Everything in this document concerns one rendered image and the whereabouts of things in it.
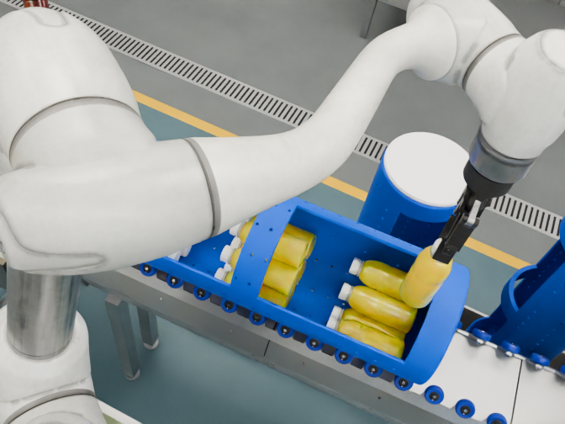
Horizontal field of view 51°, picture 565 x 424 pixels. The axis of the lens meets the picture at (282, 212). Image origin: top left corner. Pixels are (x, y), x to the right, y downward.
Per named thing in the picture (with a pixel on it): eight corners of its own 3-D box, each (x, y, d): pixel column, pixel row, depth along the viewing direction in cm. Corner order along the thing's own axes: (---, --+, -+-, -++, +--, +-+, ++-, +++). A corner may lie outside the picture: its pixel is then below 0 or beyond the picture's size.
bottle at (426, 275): (393, 297, 118) (418, 253, 105) (407, 274, 121) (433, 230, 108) (421, 315, 116) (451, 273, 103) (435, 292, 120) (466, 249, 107)
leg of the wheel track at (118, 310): (134, 383, 225) (118, 308, 175) (121, 377, 226) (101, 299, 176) (142, 369, 229) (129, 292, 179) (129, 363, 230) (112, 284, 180)
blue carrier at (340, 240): (409, 402, 136) (451, 359, 113) (82, 255, 149) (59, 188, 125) (439, 301, 152) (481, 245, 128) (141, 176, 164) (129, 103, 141)
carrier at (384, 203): (312, 301, 239) (361, 354, 228) (361, 159, 169) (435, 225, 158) (361, 266, 252) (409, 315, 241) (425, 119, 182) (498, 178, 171)
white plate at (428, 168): (365, 156, 168) (363, 159, 169) (436, 221, 157) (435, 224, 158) (427, 119, 181) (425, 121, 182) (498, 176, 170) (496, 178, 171)
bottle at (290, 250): (296, 270, 131) (229, 242, 133) (300, 267, 137) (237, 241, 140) (307, 242, 130) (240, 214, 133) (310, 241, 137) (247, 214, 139)
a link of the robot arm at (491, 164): (548, 126, 84) (530, 155, 89) (486, 104, 85) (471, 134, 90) (540, 169, 79) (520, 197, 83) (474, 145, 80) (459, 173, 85)
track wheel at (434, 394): (447, 393, 134) (446, 389, 136) (429, 384, 135) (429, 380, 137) (439, 409, 135) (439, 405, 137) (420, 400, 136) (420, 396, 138)
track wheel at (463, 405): (478, 407, 133) (478, 402, 135) (460, 399, 134) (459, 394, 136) (471, 423, 134) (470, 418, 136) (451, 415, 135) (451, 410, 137)
